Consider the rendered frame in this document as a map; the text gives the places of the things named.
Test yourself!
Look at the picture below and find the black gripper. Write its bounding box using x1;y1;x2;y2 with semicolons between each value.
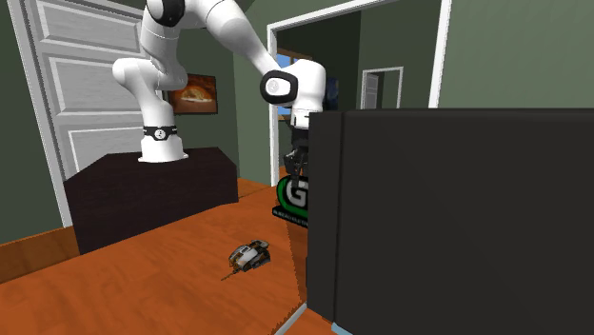
284;126;310;187

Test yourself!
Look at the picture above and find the green black round sign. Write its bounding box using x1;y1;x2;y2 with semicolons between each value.
271;174;309;229

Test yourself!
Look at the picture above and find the small grey orange toy vehicle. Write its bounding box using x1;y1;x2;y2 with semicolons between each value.
220;239;272;283

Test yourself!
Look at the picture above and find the white framed doorway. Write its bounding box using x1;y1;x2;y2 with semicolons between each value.
267;0;453;188

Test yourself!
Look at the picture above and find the dark robot stand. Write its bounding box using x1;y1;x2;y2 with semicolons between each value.
63;147;240;256

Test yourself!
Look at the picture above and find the large black box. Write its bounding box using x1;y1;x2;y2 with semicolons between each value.
306;108;594;335

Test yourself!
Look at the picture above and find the white panelled door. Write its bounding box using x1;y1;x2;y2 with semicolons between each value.
8;0;165;228

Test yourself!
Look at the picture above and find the framed orange wall picture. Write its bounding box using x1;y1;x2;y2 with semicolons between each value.
167;73;219;116

